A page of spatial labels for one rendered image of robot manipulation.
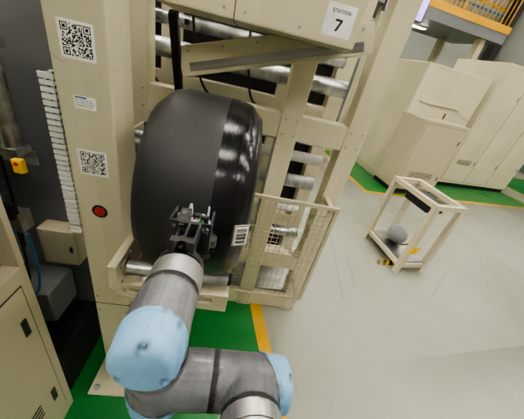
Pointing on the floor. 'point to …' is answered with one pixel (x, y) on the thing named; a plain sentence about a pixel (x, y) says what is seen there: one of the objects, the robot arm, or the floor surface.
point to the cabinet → (419, 150)
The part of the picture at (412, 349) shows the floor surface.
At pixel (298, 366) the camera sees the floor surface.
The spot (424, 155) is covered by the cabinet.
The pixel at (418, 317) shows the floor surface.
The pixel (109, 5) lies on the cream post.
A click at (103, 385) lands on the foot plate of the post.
